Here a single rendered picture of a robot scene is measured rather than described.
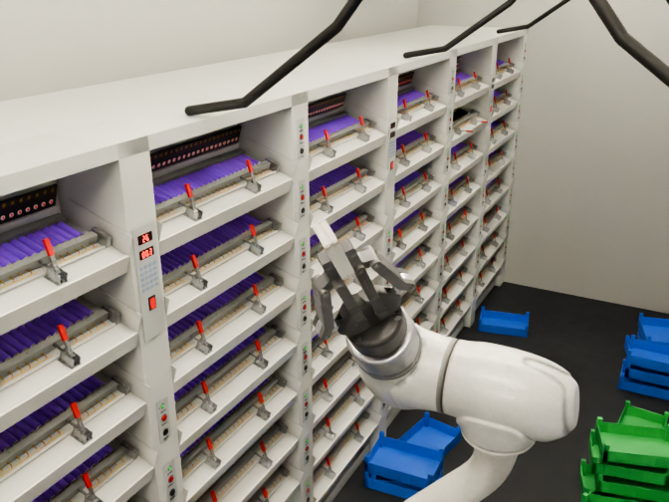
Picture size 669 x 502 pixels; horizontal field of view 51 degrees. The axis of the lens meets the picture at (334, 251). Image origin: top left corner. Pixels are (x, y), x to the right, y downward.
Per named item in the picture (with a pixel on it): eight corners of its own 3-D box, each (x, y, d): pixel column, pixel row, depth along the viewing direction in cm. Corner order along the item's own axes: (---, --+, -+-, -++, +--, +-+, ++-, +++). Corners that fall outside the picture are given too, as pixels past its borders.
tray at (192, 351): (293, 303, 227) (303, 269, 220) (170, 395, 177) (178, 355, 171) (243, 274, 233) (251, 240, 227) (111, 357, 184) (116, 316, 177)
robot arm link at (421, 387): (363, 303, 96) (456, 322, 91) (386, 345, 109) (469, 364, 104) (337, 376, 91) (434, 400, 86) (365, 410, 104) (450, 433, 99)
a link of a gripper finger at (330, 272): (338, 272, 75) (315, 286, 74) (326, 249, 70) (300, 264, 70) (344, 283, 74) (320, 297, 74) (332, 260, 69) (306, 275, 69)
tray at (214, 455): (295, 401, 241) (305, 373, 235) (182, 514, 192) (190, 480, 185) (248, 373, 247) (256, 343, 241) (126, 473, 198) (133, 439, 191)
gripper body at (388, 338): (335, 323, 89) (315, 292, 81) (393, 290, 89) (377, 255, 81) (361, 372, 85) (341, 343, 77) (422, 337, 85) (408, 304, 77)
